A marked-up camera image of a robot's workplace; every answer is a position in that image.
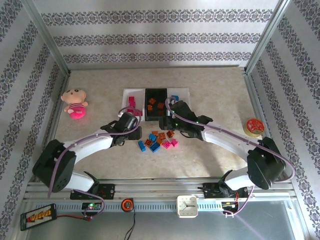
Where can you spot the controller board with green light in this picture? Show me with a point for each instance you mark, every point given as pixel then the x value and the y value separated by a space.
pixel 91 206

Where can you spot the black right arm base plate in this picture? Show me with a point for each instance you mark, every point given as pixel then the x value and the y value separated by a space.
pixel 210 192

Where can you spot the blue lego brick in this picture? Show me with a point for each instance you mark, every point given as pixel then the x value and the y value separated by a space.
pixel 155 146
pixel 142 145
pixel 175 97
pixel 152 136

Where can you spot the black plastic bin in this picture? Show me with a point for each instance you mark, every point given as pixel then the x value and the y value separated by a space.
pixel 156 93

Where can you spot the roll of tape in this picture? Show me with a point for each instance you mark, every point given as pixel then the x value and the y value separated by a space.
pixel 253 126

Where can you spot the white square clock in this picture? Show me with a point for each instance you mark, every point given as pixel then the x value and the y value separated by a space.
pixel 187 206

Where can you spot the small controller board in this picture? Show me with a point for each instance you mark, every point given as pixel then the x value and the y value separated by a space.
pixel 228 204

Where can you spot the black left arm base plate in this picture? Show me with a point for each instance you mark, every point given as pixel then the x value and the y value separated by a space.
pixel 108 191

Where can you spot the aluminium side rail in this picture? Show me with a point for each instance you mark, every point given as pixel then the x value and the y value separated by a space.
pixel 255 100
pixel 55 120

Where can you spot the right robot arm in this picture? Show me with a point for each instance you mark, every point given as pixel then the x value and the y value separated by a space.
pixel 225 137

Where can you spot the aluminium mounting rail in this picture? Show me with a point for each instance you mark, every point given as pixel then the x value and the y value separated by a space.
pixel 155 188

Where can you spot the white plastic bin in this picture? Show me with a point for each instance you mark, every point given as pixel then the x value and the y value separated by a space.
pixel 183 96
pixel 125 100

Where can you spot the orange round knob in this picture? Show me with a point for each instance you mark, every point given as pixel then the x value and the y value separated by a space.
pixel 127 204

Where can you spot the black power distribution board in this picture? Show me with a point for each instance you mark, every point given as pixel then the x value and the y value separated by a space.
pixel 37 217

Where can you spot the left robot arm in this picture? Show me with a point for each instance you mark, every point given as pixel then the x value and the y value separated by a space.
pixel 87 145

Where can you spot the aluminium frame post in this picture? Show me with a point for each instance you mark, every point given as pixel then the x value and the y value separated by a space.
pixel 48 37
pixel 267 37

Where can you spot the pink plush doll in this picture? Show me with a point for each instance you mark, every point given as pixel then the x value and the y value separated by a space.
pixel 75 110

